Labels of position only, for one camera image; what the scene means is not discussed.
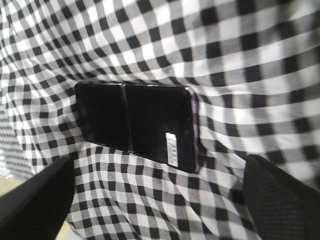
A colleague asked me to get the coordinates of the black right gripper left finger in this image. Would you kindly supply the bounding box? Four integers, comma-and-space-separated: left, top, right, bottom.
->
0, 156, 75, 240

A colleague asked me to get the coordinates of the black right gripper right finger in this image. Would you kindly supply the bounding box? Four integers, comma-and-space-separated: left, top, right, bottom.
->
242, 155, 320, 240

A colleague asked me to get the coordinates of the black foldable smartphone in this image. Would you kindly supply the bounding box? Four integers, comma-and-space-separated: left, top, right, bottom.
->
75, 82, 200, 173

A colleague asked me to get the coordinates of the black white checkered duvet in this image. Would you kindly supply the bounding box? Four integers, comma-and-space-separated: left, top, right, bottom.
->
0, 0, 320, 240

